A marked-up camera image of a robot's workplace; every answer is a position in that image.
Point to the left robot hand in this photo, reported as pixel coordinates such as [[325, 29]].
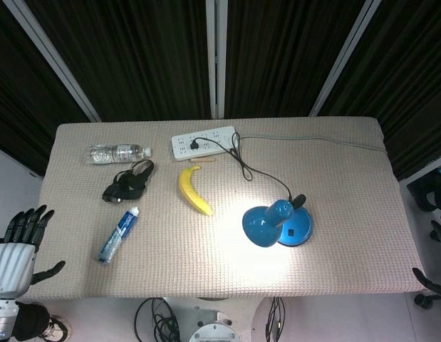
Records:
[[13, 251]]

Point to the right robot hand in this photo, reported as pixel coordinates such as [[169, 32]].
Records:
[[427, 280]]

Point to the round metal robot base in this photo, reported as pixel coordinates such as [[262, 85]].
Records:
[[213, 326]]

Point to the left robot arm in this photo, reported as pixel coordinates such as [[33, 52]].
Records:
[[3, 317]]

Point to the blue desk lamp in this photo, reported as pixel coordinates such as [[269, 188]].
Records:
[[277, 222]]

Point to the black office chair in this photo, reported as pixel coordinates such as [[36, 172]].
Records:
[[432, 242]]

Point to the black white sneaker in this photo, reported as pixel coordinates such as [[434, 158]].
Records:
[[56, 324]]

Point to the blue white toothpaste tube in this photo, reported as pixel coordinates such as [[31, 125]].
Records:
[[117, 237]]

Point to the clear plastic water bottle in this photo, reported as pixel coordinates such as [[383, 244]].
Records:
[[115, 153]]

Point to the yellow banana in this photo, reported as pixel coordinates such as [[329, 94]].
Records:
[[191, 192]]

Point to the beige waffle table cloth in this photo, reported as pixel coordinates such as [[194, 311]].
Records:
[[220, 249]]

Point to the white power strip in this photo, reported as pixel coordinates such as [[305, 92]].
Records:
[[205, 141]]

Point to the white partition frame post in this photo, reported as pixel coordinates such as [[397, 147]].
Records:
[[216, 58], [343, 57], [52, 58]]

